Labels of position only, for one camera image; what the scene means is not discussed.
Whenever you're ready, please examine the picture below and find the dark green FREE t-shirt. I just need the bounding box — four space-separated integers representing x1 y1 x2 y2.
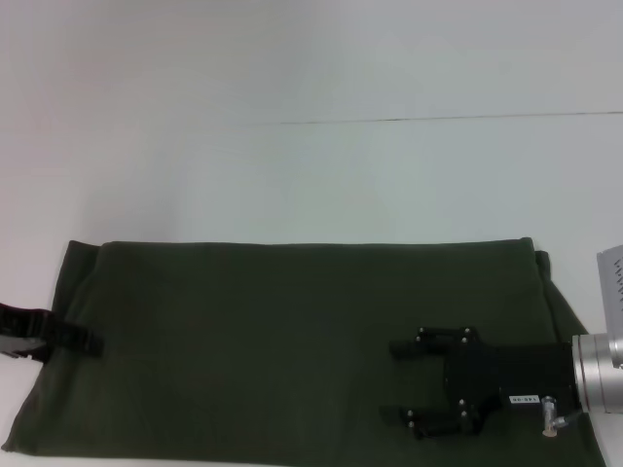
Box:
0 236 608 467

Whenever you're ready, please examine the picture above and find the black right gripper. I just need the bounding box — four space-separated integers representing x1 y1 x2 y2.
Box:
381 325 579 443

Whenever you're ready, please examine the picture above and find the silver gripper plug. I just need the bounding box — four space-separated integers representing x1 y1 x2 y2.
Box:
539 395 560 438

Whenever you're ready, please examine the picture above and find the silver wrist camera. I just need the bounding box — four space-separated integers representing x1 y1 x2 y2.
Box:
596 244 623 338

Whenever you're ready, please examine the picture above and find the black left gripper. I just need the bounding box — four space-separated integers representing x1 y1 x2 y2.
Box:
0 301 105 364

